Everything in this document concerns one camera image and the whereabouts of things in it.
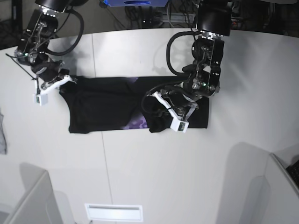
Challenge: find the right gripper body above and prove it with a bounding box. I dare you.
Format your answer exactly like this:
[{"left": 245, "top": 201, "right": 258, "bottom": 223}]
[{"left": 31, "top": 60, "right": 77, "bottom": 95}]

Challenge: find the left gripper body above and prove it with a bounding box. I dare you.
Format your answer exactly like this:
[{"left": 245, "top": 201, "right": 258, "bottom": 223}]
[{"left": 151, "top": 86, "right": 200, "bottom": 122}]

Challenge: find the black T-shirt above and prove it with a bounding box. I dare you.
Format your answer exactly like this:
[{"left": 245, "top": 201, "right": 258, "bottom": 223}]
[{"left": 58, "top": 75, "right": 210, "bottom": 134}]

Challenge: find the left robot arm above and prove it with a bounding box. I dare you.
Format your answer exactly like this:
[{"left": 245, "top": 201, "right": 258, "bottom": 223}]
[{"left": 141, "top": 0, "right": 233, "bottom": 133}]

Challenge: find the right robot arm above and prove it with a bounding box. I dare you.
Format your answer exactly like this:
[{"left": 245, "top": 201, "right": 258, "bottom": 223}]
[{"left": 10, "top": 0, "right": 86, "bottom": 96}]

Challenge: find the grey cloth at table edge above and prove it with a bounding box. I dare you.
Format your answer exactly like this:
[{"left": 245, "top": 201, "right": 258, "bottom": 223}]
[{"left": 0, "top": 113, "right": 7, "bottom": 154}]

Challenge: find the white power strip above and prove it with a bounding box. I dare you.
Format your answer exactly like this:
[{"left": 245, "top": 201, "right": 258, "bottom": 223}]
[{"left": 160, "top": 13, "right": 188, "bottom": 23}]

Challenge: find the blue box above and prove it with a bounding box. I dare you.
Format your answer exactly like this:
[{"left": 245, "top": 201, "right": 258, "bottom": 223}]
[{"left": 103, "top": 0, "right": 168, "bottom": 7}]

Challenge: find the black keyboard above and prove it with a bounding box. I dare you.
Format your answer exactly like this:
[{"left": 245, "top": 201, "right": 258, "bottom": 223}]
[{"left": 286, "top": 161, "right": 299, "bottom": 187}]

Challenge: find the white partition panel right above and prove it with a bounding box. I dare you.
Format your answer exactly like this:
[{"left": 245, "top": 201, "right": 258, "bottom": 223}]
[{"left": 239, "top": 154, "right": 299, "bottom": 224}]

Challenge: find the white partition panel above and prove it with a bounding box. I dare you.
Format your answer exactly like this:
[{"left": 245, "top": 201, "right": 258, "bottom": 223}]
[
  {"left": 239, "top": 154, "right": 299, "bottom": 224},
  {"left": 0, "top": 163, "right": 75, "bottom": 224}
]

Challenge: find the white partition panel left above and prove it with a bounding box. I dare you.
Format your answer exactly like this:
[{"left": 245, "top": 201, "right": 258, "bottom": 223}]
[{"left": 0, "top": 163, "right": 75, "bottom": 224}]

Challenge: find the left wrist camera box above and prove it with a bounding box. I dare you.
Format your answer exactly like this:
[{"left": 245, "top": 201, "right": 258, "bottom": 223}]
[{"left": 170, "top": 118, "right": 189, "bottom": 133}]

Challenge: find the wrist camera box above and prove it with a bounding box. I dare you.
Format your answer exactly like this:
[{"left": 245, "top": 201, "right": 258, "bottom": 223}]
[
  {"left": 34, "top": 94, "right": 48, "bottom": 106},
  {"left": 170, "top": 118, "right": 189, "bottom": 133}
]

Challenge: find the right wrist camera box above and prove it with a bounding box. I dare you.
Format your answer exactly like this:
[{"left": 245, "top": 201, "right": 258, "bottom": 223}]
[{"left": 34, "top": 94, "right": 48, "bottom": 106}]

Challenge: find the white table cable slot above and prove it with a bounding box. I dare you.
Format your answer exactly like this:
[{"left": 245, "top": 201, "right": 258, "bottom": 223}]
[{"left": 85, "top": 203, "right": 143, "bottom": 222}]

